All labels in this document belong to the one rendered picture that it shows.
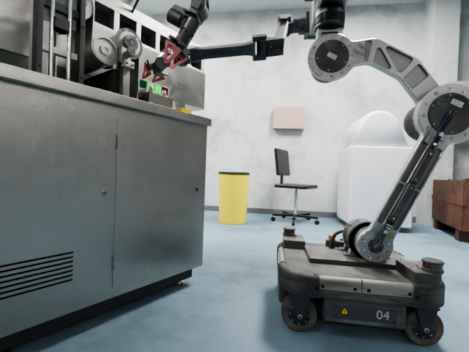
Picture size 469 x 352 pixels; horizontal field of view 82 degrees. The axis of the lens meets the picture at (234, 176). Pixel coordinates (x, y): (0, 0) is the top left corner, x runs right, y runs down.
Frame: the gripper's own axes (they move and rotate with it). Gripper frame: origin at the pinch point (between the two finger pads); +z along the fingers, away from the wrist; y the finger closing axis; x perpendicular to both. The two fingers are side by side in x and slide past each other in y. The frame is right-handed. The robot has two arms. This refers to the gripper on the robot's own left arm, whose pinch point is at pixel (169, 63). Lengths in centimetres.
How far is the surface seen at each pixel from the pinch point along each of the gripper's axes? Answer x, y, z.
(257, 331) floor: 86, 0, 71
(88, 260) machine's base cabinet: 19, 15, 78
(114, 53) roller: -37.0, -17.1, 6.4
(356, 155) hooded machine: 129, -221, -53
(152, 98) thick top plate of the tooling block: -16.9, -32.3, 15.0
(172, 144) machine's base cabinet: 11.7, -17.7, 29.0
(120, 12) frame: -73, -51, -20
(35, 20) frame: -40.6, 19.7, 13.6
